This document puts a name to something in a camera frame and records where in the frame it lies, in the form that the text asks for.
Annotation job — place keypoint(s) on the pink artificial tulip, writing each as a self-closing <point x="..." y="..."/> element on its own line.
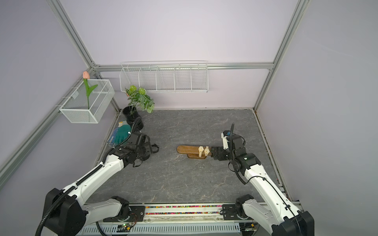
<point x="89" y="88"/>

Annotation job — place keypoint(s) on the white slotted cable duct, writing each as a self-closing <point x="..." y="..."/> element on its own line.
<point x="171" y="229"/>

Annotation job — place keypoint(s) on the green work glove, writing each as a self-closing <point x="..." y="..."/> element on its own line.
<point x="121" y="134"/>

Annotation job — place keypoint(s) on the aluminium front rail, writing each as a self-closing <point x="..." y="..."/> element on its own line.
<point x="183" y="211"/>

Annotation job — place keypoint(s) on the white mesh wall basket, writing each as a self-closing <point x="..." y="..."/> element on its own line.
<point x="75" y="107"/>

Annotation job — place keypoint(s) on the blue dotted work glove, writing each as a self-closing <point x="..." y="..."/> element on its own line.
<point x="111" y="139"/>

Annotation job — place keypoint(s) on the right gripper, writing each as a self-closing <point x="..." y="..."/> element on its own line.
<point x="219" y="151"/>

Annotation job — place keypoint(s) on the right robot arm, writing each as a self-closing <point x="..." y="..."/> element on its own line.
<point x="281" y="217"/>

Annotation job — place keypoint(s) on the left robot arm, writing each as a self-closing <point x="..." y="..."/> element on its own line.
<point x="81" y="190"/>

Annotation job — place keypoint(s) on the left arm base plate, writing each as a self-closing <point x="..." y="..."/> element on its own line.
<point x="129" y="214"/>

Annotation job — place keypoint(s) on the brown wooden watch stand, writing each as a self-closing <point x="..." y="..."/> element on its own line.
<point x="191" y="152"/>

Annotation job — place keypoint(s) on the black round-face watch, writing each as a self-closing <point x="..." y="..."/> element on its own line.
<point x="154" y="148"/>

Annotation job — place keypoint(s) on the long white wire shelf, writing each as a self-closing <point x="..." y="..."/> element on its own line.
<point x="165" y="76"/>

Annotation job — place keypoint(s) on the black ribbed plant pot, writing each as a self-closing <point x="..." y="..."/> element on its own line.
<point x="131" y="114"/>

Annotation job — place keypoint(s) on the beige band watch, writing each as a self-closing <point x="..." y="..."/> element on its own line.
<point x="206" y="151"/>

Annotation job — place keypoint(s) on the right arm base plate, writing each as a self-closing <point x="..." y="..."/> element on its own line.
<point x="233" y="212"/>

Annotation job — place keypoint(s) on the green artificial potted plant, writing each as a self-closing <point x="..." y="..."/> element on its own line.
<point x="138" y="97"/>

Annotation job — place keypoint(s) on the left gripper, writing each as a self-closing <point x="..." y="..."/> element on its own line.
<point x="148" y="148"/>

